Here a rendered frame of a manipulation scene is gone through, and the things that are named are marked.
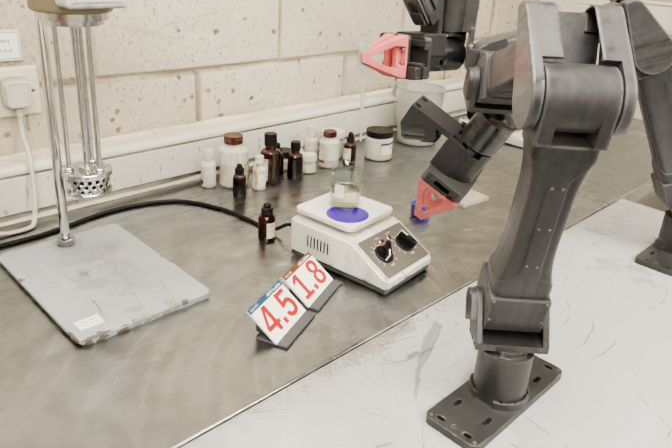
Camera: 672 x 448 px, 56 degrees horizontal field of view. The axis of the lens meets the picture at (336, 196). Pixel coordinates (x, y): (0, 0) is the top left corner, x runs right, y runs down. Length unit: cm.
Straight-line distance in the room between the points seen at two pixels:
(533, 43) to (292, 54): 100
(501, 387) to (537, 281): 14
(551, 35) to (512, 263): 23
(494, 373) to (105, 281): 57
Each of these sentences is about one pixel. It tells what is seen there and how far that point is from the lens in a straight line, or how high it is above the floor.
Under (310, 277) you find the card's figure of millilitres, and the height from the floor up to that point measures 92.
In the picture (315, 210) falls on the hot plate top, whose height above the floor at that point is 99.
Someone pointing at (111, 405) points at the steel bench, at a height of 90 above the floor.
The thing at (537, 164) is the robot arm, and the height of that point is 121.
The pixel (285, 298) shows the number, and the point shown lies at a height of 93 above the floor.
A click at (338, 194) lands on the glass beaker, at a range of 101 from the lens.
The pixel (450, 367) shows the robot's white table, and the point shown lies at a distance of 84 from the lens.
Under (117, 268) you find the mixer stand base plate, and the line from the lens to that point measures 102.
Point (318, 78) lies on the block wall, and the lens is 160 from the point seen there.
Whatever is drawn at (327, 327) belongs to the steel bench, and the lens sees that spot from 88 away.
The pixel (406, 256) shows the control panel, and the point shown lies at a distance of 101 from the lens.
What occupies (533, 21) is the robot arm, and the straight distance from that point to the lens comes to 61.
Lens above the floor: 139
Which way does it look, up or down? 22 degrees down
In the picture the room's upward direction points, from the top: 4 degrees clockwise
